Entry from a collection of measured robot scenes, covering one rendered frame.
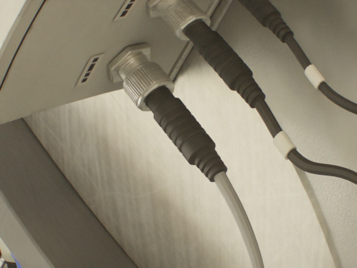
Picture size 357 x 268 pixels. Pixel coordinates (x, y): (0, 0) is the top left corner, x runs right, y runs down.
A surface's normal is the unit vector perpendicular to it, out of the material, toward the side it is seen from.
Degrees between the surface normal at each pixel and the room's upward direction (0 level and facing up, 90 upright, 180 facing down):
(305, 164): 74
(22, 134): 35
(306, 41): 90
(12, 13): 90
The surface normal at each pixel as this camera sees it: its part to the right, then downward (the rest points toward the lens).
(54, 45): 0.55, 0.70
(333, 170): -0.54, -0.11
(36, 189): 0.34, -0.74
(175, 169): -0.74, 0.17
